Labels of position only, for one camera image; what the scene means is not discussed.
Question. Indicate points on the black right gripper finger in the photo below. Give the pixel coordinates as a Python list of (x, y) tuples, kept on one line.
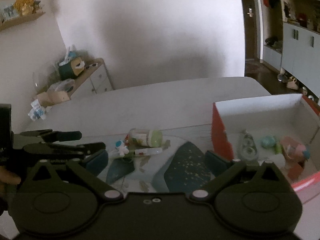
[(252, 200), (56, 199), (49, 135)]

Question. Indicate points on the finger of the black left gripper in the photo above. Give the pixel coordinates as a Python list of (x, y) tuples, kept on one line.
[(57, 151)]

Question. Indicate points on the small orange red object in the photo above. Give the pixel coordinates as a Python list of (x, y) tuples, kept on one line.
[(295, 171)]

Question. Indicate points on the grey-green correction tape dispenser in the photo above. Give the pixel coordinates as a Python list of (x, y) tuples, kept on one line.
[(247, 149)]

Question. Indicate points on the light green tube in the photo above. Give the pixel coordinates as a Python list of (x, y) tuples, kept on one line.
[(278, 149)]

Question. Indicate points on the teal egg-shaped toy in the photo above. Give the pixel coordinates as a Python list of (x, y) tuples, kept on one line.
[(268, 141)]

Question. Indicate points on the pink toy figurine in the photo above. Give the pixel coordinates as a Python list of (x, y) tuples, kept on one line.
[(294, 151)]

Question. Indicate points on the person's left hand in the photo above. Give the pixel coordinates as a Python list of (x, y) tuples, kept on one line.
[(7, 178)]

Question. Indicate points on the white blue tissue pack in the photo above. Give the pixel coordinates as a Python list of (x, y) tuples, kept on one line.
[(38, 111)]

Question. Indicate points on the beige cardboard box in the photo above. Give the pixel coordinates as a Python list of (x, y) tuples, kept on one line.
[(52, 98)]

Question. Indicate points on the white wooden sideboard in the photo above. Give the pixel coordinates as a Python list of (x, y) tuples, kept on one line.
[(92, 81)]

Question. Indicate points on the green tissue box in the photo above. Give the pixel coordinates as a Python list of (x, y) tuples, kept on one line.
[(71, 67)]

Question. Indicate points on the red white storage box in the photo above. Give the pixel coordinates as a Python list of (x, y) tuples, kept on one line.
[(287, 115)]

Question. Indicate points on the white sunglasses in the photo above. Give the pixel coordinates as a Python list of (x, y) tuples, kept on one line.
[(91, 66)]

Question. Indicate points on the white tube pen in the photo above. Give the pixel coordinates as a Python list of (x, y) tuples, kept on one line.
[(148, 151)]

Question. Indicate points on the white bottle green cap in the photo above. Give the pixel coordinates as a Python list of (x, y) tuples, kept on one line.
[(146, 137)]

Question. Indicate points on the yellow golden ornament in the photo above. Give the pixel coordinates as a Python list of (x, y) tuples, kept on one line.
[(24, 7)]

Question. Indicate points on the white grey shelf cabinet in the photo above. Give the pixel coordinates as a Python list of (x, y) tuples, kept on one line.
[(291, 41)]

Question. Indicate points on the wooden wall shelf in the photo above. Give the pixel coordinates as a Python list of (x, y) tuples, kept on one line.
[(20, 20)]

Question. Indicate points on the dark door with handle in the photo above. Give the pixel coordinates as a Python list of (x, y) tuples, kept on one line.
[(252, 29)]

